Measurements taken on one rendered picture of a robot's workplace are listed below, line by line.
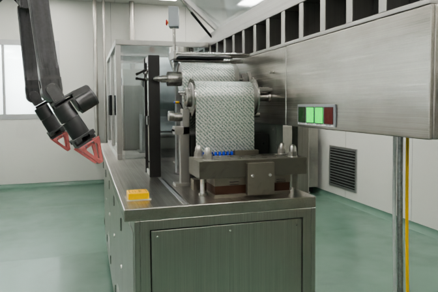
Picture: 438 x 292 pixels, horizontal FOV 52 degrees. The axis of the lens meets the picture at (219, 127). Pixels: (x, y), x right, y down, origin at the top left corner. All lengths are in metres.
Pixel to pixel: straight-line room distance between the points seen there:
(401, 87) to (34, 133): 6.49
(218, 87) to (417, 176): 3.30
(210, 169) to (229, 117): 0.29
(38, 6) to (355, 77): 0.93
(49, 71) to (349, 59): 0.86
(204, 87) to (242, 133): 0.23
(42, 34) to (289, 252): 1.06
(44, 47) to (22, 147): 5.93
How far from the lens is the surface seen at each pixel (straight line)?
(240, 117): 1.76
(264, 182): 1.58
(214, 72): 1.98
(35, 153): 7.30
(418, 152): 4.75
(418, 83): 1.12
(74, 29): 7.31
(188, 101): 1.73
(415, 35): 1.14
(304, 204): 1.61
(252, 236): 1.57
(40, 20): 1.44
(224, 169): 1.55
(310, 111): 1.54
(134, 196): 1.57
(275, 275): 1.64
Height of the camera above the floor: 1.22
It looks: 3 degrees down
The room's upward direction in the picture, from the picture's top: straight up
